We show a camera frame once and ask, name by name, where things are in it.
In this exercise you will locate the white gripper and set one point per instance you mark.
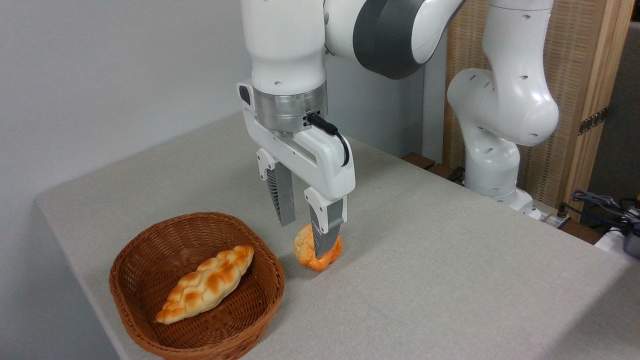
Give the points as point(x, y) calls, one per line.
point(327, 160)

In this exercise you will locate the long braided bread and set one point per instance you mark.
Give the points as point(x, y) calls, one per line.
point(207, 282)

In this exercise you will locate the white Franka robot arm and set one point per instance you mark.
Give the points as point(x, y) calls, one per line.
point(285, 45)

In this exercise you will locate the round knotted bread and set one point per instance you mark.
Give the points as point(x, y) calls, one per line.
point(305, 250)

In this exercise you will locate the brown wicker basket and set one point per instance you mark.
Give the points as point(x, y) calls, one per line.
point(150, 280)

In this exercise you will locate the metal screen hinge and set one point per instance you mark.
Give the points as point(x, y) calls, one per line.
point(592, 121)

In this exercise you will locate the wooden woven folding screen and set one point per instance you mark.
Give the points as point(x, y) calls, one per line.
point(575, 60)

